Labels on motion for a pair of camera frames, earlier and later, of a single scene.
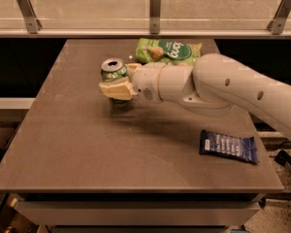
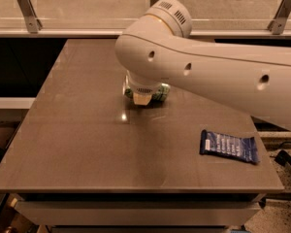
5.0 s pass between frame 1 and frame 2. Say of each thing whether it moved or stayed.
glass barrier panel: stayed
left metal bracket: stayed
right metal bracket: stayed
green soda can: moved
